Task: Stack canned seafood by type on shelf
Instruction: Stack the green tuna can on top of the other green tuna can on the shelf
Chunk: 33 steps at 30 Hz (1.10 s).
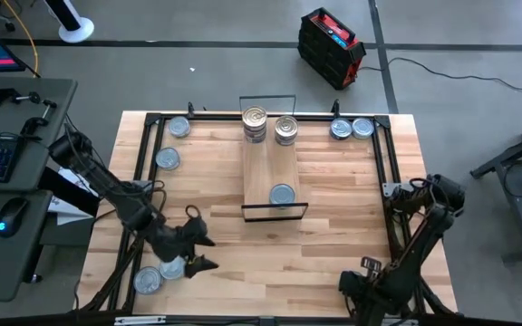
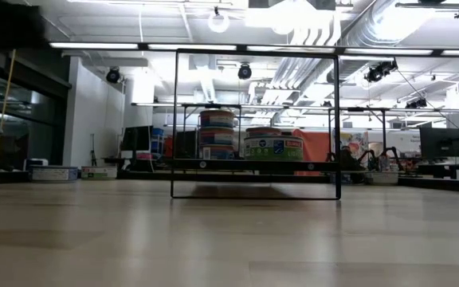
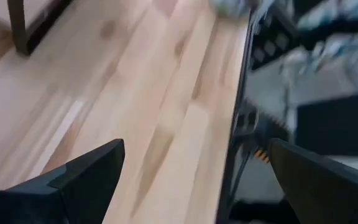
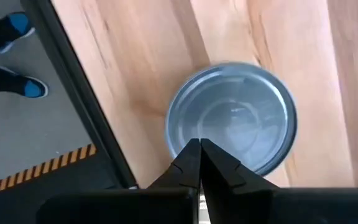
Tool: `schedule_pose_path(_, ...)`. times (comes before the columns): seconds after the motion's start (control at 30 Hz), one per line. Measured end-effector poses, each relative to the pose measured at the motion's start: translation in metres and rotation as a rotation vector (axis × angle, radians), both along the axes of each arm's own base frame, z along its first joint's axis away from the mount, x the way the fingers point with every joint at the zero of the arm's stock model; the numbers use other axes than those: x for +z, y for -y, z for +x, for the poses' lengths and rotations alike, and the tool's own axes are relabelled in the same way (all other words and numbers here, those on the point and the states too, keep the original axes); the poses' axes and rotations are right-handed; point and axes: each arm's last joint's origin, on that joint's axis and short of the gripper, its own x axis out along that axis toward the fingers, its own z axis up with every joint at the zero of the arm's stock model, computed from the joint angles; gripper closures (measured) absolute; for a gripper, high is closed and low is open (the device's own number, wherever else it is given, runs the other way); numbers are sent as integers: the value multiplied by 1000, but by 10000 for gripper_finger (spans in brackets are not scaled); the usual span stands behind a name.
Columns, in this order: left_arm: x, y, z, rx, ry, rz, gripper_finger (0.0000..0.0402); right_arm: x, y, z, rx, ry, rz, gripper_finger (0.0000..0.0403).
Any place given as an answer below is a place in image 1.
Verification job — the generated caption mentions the black floor cable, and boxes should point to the black floor cable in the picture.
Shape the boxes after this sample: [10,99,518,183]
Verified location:
[358,56,522,94]

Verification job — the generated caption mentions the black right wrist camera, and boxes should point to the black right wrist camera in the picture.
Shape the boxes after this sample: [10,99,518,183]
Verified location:
[359,255,383,278]

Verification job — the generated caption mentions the black side table frame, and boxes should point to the black side table frame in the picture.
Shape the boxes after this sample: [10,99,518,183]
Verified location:
[469,112,522,264]

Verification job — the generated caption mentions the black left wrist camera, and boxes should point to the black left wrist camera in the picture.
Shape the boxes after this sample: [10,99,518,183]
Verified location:
[182,216,210,237]

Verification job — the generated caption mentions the wooden shelf with black frames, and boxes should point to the wooden shelf with black frames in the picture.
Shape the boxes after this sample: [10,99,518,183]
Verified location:
[238,93,310,223]

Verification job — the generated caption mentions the silver lid seafood can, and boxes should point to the silver lid seafood can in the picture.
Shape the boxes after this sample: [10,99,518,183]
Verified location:
[155,147,182,172]
[132,265,163,296]
[159,255,188,281]
[168,115,192,139]

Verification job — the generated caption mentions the red and black toolbox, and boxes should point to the red and black toolbox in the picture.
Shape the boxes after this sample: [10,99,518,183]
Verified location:
[297,6,367,91]

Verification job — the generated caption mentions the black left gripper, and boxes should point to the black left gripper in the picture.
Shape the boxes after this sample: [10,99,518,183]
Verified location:
[151,225,220,278]

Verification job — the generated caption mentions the black aluminium table frame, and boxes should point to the black aluminium table frame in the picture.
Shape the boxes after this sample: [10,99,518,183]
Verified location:
[77,110,455,318]

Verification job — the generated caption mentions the white paper sheets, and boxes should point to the white paper sheets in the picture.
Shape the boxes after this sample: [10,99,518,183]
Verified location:
[47,167,103,226]

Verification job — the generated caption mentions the white pedestal stand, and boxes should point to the white pedestal stand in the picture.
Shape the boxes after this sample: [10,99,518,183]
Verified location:
[43,0,95,44]

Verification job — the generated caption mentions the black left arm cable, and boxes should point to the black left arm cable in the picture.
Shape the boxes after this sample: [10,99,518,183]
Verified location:
[63,124,203,218]

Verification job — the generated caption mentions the green label tuna can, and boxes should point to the green label tuna can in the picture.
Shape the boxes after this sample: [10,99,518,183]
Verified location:
[268,183,296,208]

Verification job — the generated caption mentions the silver pull-tab lid can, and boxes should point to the silver pull-tab lid can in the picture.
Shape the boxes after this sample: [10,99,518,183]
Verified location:
[329,117,353,141]

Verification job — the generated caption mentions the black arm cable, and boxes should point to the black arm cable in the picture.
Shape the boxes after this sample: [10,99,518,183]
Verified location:
[390,177,430,214]
[63,124,203,218]

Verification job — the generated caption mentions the black computer mouse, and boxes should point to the black computer mouse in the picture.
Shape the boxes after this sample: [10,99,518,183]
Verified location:
[0,197,30,239]

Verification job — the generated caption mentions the silver plain lid can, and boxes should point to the silver plain lid can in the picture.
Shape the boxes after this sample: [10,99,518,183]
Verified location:
[351,117,375,140]

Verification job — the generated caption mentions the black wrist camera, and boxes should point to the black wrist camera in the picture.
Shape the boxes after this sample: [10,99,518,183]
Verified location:
[182,216,210,237]
[359,255,383,278]

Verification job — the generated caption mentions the black floor cable ramp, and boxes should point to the black floor cable ramp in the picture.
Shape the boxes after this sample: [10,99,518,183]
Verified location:
[0,38,522,52]

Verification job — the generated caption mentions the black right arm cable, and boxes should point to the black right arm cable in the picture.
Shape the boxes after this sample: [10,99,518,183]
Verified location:
[390,177,430,214]

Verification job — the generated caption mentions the silver rail bracket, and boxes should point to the silver rail bracket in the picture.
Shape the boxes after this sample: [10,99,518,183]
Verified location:
[367,318,420,326]
[114,315,168,326]

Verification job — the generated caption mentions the yellow floor cable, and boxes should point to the yellow floor cable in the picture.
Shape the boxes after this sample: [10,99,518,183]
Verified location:
[1,0,40,78]

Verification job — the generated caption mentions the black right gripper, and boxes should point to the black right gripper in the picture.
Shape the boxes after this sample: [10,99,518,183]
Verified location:
[338,270,393,326]

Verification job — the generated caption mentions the black desk clamp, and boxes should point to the black desk clamp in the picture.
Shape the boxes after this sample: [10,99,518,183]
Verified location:
[19,99,58,137]
[0,84,43,108]

